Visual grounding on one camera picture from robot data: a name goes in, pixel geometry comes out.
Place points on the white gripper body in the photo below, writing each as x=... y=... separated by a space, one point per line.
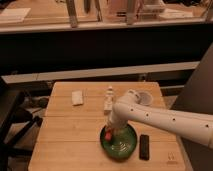
x=115 y=124

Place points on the red pepper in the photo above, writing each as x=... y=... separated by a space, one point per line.
x=108 y=136

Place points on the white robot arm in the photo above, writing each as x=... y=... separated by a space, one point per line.
x=196 y=127

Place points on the green ceramic bowl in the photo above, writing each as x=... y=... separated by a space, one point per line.
x=120 y=146

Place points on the white small bottle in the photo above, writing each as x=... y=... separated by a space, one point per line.
x=108 y=100

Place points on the black rectangular remote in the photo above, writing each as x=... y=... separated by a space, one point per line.
x=144 y=147

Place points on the white folded cloth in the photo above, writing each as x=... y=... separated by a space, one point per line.
x=77 y=98

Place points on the wooden table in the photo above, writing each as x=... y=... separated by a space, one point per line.
x=68 y=139

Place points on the black chair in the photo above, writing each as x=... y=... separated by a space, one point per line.
x=11 y=113

